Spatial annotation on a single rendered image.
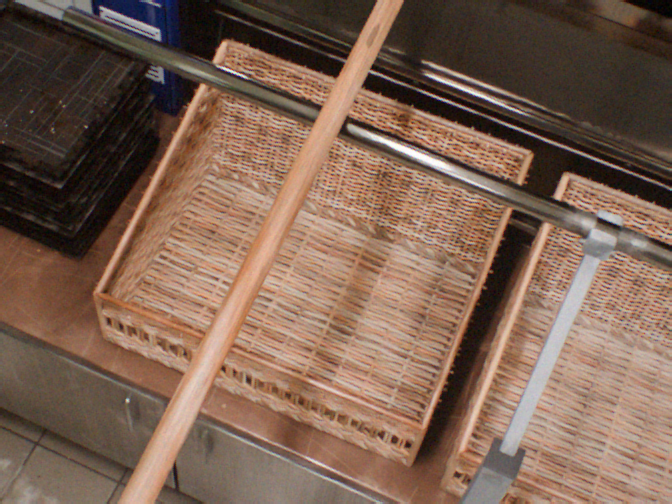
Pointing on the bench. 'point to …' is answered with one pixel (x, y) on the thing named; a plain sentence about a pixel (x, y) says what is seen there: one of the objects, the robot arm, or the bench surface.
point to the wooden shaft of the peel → (256, 265)
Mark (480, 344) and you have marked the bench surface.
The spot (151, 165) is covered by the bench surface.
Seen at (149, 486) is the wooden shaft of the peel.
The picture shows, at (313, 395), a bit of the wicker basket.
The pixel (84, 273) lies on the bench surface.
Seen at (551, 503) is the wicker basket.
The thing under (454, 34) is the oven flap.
